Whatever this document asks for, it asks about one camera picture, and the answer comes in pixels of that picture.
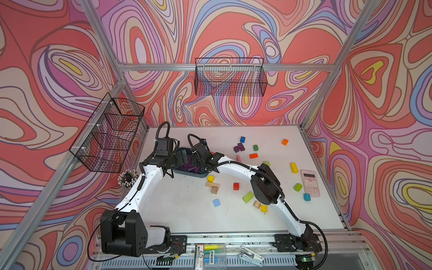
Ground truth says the teal plastic storage bin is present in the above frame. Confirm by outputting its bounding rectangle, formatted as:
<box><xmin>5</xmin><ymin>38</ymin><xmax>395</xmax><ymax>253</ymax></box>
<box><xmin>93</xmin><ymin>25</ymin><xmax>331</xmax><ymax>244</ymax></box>
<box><xmin>173</xmin><ymin>147</ymin><xmax>209</xmax><ymax>178</ymax></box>

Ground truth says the purple cube brick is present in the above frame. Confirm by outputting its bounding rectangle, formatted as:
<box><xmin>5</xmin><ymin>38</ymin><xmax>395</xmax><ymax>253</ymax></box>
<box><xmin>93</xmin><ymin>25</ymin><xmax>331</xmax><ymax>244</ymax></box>
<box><xmin>237</xmin><ymin>143</ymin><xmax>245</xmax><ymax>151</ymax></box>

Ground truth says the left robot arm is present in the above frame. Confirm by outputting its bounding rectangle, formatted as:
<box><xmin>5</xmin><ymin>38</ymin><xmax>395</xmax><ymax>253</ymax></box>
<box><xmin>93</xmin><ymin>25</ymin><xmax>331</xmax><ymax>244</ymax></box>
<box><xmin>100</xmin><ymin>133</ymin><xmax>187</xmax><ymax>257</ymax></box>

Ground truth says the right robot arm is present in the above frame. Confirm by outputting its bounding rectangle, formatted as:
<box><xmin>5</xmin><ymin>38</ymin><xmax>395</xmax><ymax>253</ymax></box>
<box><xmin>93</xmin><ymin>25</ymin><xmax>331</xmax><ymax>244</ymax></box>
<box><xmin>187</xmin><ymin>134</ymin><xmax>328</xmax><ymax>254</ymax></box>

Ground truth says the engraved wood block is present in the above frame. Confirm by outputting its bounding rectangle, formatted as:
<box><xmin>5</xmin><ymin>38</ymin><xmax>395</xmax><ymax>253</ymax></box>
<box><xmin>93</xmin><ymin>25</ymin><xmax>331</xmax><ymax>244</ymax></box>
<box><xmin>205</xmin><ymin>182</ymin><xmax>220</xmax><ymax>189</ymax></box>

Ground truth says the cup of pens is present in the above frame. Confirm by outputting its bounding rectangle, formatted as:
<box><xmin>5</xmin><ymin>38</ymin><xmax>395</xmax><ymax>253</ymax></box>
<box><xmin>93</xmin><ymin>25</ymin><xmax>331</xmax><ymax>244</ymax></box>
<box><xmin>118</xmin><ymin>169</ymin><xmax>139</xmax><ymax>189</ymax></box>

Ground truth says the light blue brick near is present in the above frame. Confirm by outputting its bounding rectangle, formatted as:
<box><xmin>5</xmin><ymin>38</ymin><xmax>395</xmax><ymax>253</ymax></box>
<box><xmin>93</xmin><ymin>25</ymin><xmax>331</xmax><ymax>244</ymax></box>
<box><xmin>213</xmin><ymin>199</ymin><xmax>221</xmax><ymax>207</ymax></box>

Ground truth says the orange long brick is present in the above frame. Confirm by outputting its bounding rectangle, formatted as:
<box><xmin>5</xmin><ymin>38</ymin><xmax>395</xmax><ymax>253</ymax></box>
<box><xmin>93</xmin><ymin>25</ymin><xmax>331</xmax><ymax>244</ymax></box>
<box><xmin>249</xmin><ymin>153</ymin><xmax>259</xmax><ymax>159</ymax></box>

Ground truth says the green long brick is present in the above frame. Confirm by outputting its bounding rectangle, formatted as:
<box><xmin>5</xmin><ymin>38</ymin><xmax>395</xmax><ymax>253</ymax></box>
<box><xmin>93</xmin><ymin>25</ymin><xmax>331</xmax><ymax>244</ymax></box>
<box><xmin>243</xmin><ymin>191</ymin><xmax>254</xmax><ymax>203</ymax></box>

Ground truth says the round wood brick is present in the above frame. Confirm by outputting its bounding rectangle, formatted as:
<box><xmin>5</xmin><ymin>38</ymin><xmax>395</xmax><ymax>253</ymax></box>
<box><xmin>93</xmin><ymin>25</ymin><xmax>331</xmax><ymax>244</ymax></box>
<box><xmin>253</xmin><ymin>200</ymin><xmax>261</xmax><ymax>209</ymax></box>

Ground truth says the yellow long brick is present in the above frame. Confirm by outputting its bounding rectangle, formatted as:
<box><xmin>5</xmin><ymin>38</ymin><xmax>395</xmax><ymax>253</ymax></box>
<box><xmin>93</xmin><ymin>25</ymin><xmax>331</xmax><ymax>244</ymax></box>
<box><xmin>290</xmin><ymin>163</ymin><xmax>299</xmax><ymax>174</ymax></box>

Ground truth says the pink calculator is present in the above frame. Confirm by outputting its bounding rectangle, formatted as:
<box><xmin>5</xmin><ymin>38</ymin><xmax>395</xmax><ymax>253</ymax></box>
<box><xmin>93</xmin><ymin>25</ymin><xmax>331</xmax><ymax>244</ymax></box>
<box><xmin>300</xmin><ymin>169</ymin><xmax>320</xmax><ymax>198</ymax></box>

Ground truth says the black wire basket left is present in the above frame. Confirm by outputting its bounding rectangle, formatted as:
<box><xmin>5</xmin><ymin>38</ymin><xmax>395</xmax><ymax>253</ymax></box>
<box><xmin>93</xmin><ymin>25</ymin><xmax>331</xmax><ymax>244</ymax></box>
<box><xmin>69</xmin><ymin>93</ymin><xmax>145</xmax><ymax>173</ymax></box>

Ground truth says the black wire basket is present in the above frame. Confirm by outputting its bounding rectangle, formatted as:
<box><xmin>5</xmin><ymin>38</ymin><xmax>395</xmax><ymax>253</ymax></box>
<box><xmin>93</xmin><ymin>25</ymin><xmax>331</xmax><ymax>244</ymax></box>
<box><xmin>194</xmin><ymin>56</ymin><xmax>268</xmax><ymax>97</ymax></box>
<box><xmin>69</xmin><ymin>93</ymin><xmax>145</xmax><ymax>173</ymax></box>

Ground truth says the black wire basket back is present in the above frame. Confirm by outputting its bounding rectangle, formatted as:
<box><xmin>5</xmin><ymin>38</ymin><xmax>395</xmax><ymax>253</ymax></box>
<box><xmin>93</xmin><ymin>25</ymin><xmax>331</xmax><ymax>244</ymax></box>
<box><xmin>194</xmin><ymin>56</ymin><xmax>268</xmax><ymax>97</ymax></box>

